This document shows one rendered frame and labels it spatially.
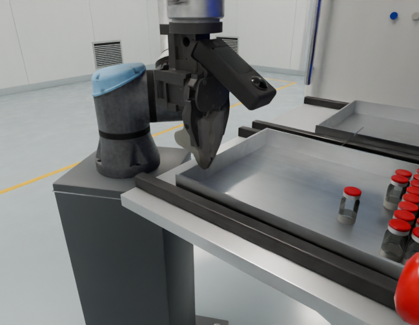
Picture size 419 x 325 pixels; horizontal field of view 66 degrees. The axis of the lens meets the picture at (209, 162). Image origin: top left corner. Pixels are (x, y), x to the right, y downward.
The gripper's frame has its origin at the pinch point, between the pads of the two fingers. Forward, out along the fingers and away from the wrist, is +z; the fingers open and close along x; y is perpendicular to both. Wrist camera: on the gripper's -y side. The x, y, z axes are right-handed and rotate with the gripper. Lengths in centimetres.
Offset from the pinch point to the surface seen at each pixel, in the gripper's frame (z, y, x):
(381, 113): 3, -13, -53
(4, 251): 91, 137, -1
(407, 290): -8.6, -28.7, 19.7
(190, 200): 1.6, -3.3, 8.1
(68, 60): 54, 488, -248
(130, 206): 4.7, 6.0, 11.1
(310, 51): -8, 18, -79
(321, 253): 1.7, -21.0, 7.3
